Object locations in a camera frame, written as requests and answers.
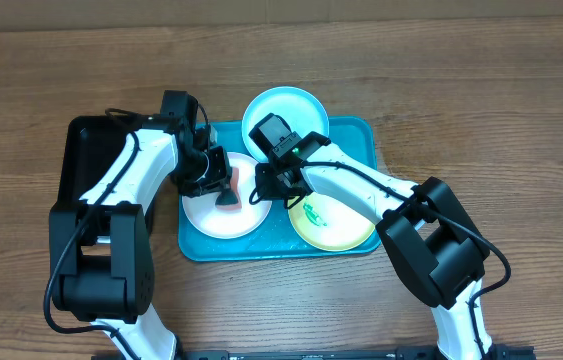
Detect red and green sponge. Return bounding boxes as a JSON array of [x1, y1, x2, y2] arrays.
[[215, 167, 241, 211]]

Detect white plate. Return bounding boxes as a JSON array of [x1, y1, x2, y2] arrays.
[[182, 152, 272, 239]]

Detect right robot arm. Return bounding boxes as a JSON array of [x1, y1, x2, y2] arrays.
[[246, 114, 492, 359]]

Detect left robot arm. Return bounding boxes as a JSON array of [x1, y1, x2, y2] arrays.
[[43, 90, 239, 359]]

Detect teal plastic serving tray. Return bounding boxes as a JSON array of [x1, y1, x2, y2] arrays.
[[178, 116, 377, 262]]

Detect black rectangular tray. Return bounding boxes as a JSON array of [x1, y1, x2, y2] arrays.
[[52, 115, 160, 236]]

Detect green rimmed plate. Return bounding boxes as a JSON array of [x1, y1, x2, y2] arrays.
[[288, 193, 375, 252]]

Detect light blue plate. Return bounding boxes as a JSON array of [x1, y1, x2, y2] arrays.
[[241, 86, 330, 162]]

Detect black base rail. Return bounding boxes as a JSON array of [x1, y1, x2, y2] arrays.
[[180, 344, 536, 360]]

